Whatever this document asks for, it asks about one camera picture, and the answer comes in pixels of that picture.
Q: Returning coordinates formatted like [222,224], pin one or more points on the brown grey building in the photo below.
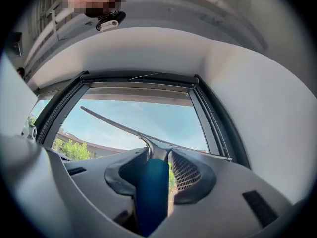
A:
[99,147]

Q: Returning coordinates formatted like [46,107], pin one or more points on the window with dark frame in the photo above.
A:
[218,123]

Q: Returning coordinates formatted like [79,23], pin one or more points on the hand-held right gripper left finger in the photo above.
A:
[99,182]

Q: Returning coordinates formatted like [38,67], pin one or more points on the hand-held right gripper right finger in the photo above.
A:
[223,195]

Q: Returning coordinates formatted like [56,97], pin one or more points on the hinged window glass pane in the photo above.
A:
[161,118]

